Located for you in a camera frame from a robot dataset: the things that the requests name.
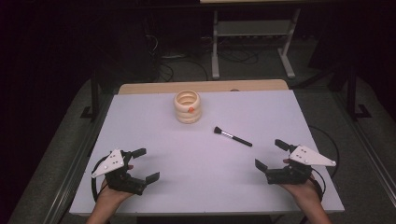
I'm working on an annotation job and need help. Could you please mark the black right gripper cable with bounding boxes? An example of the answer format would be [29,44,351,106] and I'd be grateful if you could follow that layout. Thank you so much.
[311,167,327,202]

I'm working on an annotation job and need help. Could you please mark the person's left hand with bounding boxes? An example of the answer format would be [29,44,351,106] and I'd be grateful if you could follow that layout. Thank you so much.
[97,179,135,208]

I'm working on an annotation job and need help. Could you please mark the person's right hand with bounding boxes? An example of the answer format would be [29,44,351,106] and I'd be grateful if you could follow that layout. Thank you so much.
[279,175,321,209]

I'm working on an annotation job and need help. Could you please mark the metal floor rail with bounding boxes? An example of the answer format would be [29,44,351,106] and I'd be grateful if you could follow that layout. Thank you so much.
[42,92,114,224]
[330,91,396,200]

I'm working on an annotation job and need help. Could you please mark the cream ringed holder cup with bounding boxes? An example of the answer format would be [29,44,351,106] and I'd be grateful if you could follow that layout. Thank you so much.
[173,89,203,125]

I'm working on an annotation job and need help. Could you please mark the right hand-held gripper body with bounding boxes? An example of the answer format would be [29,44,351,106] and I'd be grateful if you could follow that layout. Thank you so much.
[264,145,337,185]

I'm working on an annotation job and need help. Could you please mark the black floor cables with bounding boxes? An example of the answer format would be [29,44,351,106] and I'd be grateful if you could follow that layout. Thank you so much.
[158,46,260,83]

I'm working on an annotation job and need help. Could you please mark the black makeup brush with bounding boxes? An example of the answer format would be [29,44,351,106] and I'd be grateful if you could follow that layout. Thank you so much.
[213,125,253,147]

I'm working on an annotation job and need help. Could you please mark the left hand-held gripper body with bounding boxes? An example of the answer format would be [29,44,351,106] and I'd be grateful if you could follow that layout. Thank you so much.
[91,148,148,196]

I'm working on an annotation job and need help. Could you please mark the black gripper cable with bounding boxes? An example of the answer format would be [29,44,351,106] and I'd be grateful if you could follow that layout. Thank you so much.
[311,167,327,202]
[91,154,110,203]

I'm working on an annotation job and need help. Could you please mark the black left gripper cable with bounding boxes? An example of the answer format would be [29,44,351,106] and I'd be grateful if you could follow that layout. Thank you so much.
[91,154,110,203]

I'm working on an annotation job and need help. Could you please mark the white metal stand frame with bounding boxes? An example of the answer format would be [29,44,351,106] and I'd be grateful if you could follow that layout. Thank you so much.
[210,8,302,80]

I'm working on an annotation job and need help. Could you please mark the black metal stand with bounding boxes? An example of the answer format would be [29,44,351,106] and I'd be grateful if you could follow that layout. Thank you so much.
[346,65,374,121]
[79,70,101,122]

